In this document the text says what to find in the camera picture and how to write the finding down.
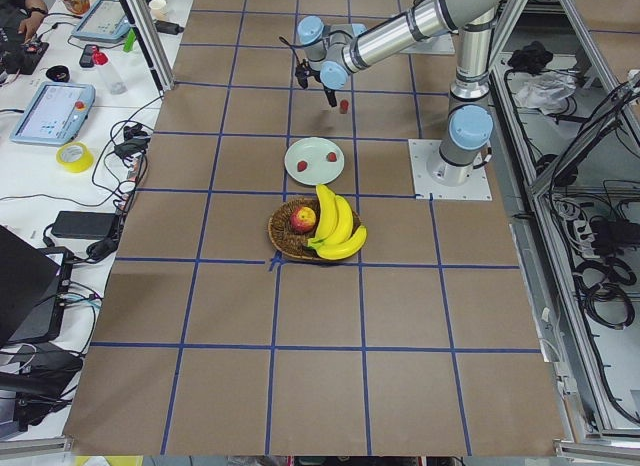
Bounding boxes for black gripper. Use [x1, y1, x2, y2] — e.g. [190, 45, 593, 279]
[294, 59, 340, 108]

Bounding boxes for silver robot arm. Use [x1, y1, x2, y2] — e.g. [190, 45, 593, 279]
[291, 0, 501, 187]

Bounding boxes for light green plate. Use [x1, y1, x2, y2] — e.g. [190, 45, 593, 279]
[284, 137, 345, 186]

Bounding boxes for red apple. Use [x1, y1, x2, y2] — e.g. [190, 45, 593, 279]
[289, 206, 317, 234]

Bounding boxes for yellow banana bunch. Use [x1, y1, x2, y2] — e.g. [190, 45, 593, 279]
[306, 184, 368, 261]

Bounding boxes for wicker basket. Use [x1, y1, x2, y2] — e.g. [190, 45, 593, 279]
[267, 197, 358, 263]

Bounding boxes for paper cup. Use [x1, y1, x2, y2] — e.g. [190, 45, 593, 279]
[148, 0, 168, 21]

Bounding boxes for plastic bottle red cap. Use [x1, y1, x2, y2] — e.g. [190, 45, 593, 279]
[92, 47, 127, 95]

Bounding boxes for teach pendant tablet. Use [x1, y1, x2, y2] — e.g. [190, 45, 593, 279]
[71, 0, 130, 43]

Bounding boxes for black phone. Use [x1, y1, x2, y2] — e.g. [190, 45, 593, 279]
[79, 44, 99, 69]

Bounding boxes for yellow tape roll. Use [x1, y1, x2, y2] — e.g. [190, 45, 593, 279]
[56, 141, 94, 174]

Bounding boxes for black power adapter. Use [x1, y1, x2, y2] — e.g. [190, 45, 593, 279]
[51, 211, 117, 240]

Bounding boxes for black laptop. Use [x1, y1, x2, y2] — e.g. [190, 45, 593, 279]
[1, 227, 72, 346]

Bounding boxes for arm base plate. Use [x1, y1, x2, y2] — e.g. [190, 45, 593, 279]
[408, 139, 492, 201]
[401, 33, 456, 55]

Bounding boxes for aluminium frame post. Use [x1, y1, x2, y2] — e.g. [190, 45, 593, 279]
[118, 0, 174, 93]

